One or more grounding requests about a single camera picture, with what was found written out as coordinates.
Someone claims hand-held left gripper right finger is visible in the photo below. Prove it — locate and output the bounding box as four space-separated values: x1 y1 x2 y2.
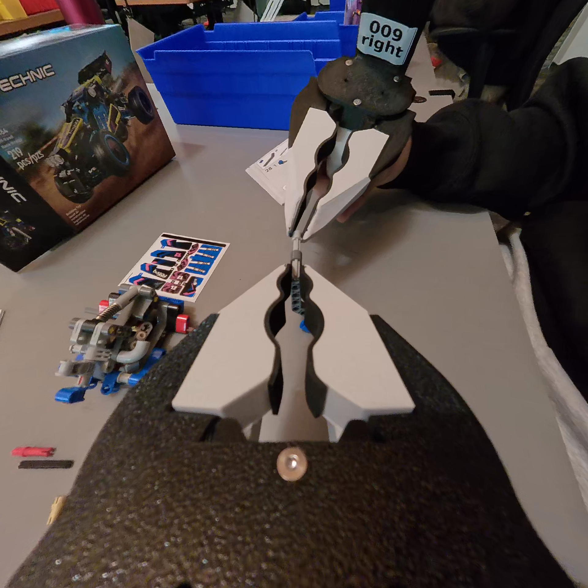
301 266 416 420

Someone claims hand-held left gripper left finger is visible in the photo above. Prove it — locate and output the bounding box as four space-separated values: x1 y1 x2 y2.
172 266 288 420

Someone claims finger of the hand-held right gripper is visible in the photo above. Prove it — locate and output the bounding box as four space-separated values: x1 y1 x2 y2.
302 132 391 239
284 107 339 236

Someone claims dark grey angled beam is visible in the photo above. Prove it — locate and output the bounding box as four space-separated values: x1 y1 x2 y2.
289 249 308 314

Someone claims person's right forearm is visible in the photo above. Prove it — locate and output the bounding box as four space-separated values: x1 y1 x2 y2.
381 57 588 222

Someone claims black toy set box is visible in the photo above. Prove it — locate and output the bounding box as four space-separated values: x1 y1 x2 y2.
0 23 177 273

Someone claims person's right hand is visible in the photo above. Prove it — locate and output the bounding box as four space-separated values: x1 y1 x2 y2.
337 137 413 223

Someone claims open instruction manual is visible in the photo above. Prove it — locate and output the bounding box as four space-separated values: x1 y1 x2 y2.
245 137 295 206

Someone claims toy buggy chassis assembly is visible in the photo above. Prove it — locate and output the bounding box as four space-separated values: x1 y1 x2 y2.
54 284 192 405

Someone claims blue and pink sticker sheet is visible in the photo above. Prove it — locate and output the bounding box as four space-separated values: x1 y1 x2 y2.
118 233 231 303

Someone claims tan plastic pin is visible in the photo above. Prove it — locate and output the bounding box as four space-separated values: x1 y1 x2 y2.
45 495 68 526

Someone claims maroon drink bottle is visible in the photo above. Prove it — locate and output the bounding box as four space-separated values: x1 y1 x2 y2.
58 0 104 26

